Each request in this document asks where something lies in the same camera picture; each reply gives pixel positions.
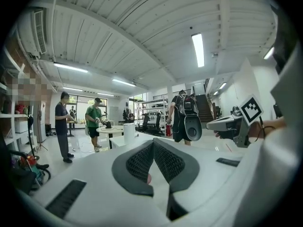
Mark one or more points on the long white table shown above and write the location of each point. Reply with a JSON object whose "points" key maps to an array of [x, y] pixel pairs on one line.
{"points": [[111, 120]]}

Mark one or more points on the small pedestal table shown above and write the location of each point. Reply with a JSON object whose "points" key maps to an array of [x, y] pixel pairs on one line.
{"points": [[71, 124]]}

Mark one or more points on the white air conditioner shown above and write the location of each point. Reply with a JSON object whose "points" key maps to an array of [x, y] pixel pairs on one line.
{"points": [[35, 32]]}

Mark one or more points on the grey metal cabinet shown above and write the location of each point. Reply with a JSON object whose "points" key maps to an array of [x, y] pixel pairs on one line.
{"points": [[113, 113]]}

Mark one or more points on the dark staircase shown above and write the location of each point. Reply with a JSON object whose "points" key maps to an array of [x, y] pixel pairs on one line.
{"points": [[203, 110]]}

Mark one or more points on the red and green vacuum cleaner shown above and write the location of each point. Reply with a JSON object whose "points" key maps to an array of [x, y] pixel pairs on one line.
{"points": [[30, 164]]}

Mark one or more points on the black device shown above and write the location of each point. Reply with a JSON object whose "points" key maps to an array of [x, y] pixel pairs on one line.
{"points": [[108, 124]]}

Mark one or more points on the white storage box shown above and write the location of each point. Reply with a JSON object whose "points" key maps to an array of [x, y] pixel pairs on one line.
{"points": [[22, 126]]}

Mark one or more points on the white wall shelf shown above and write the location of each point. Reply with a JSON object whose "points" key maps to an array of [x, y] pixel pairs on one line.
{"points": [[7, 117]]}

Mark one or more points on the red bag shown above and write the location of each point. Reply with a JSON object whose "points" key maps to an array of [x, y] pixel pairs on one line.
{"points": [[20, 109]]}

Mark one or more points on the white paper cup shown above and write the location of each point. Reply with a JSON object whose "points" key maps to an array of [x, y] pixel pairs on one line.
{"points": [[129, 133]]}

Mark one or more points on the metal storage rack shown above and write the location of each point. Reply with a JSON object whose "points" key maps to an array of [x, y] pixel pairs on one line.
{"points": [[154, 105]]}

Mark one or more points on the black framed window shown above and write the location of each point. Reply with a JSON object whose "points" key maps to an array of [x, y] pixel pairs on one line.
{"points": [[81, 107]]}

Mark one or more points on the black mezzanine railing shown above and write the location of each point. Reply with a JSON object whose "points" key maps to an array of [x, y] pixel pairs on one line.
{"points": [[161, 96]]}

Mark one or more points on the person's right hand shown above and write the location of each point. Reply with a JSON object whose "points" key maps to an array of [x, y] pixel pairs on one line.
{"points": [[225, 135]]}

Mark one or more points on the white fridge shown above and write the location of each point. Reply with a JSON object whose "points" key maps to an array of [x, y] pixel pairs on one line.
{"points": [[41, 122]]}

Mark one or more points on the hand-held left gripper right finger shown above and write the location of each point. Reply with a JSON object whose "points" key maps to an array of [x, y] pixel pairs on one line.
{"points": [[187, 171]]}

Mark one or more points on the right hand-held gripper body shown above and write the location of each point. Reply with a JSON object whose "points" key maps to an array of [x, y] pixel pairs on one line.
{"points": [[246, 117]]}

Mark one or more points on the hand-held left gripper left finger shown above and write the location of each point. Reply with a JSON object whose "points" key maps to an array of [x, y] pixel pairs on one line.
{"points": [[123, 174]]}

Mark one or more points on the ceiling tube light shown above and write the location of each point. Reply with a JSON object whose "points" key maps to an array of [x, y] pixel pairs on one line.
{"points": [[105, 94], [198, 51], [69, 67], [124, 82], [72, 89], [269, 53], [222, 85]]}

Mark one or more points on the round beige table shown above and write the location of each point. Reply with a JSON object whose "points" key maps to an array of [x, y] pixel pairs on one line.
{"points": [[109, 130]]}

